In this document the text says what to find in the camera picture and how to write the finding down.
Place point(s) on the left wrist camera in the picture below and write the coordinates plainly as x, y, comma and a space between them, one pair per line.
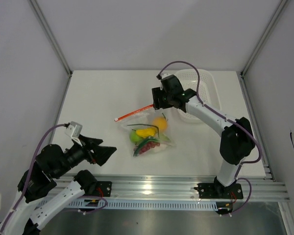
73, 130

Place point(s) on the left aluminium frame post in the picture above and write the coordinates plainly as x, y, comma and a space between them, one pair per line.
50, 35

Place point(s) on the white perforated plastic basket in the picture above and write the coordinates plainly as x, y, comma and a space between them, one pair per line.
207, 90

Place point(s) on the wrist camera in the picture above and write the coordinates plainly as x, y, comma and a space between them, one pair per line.
73, 130
165, 75

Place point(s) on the orange fruit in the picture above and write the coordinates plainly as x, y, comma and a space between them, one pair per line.
161, 123

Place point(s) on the clear orange-zipper zip bag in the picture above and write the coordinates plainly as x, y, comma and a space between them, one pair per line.
141, 116

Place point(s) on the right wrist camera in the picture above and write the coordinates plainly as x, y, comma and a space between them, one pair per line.
165, 75

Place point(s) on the yellow lemon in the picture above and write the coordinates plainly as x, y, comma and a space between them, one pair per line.
148, 132

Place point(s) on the right aluminium frame post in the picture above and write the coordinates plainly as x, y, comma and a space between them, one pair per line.
268, 30

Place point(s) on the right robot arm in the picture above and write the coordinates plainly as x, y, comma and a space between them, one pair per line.
236, 138

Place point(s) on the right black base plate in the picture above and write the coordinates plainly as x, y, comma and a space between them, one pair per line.
214, 191

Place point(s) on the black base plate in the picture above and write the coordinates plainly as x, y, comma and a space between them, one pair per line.
102, 189
214, 191

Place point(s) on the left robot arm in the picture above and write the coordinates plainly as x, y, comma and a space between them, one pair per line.
25, 216

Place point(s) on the slotted white cable duct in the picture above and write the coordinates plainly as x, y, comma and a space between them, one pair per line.
123, 204

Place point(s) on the red grape bunch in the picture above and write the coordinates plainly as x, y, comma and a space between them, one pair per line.
145, 146

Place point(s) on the aluminium mounting rail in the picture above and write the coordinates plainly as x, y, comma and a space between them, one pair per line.
182, 188

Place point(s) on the green apple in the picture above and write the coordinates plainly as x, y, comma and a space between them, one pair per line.
134, 138

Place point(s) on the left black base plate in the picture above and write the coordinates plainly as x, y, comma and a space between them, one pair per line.
102, 189

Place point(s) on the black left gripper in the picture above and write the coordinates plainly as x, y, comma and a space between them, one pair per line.
101, 153

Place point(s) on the aluminium frame post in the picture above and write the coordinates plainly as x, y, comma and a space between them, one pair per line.
50, 35
268, 30

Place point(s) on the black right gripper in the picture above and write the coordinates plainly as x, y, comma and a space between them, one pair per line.
157, 93

